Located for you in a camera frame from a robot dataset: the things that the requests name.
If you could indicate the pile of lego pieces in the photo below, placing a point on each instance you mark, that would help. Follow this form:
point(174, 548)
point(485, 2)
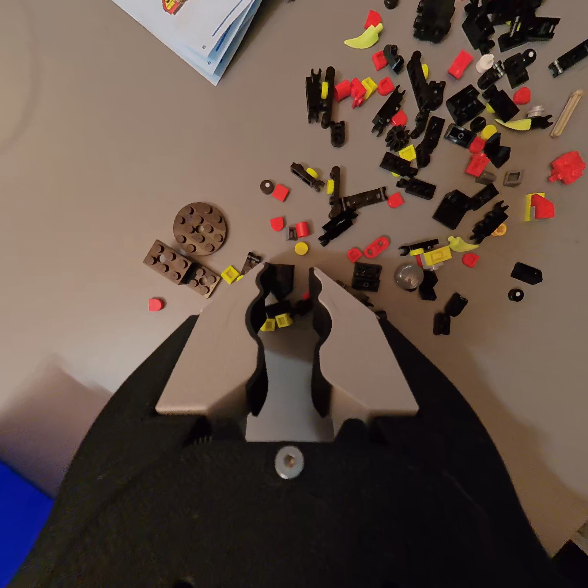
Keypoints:
point(413, 138)

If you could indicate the blue plastic bin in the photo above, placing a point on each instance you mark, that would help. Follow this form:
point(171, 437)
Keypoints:
point(20, 528)

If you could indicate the lego instruction booklet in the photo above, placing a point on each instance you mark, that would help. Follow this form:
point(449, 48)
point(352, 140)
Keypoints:
point(197, 32)

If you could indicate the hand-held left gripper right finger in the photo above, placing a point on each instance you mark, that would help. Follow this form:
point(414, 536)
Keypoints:
point(367, 363)

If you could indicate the black lego slope brick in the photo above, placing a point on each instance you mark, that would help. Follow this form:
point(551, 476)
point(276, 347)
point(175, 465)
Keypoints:
point(280, 278)

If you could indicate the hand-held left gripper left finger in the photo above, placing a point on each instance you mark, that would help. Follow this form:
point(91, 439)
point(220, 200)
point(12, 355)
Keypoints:
point(216, 358)

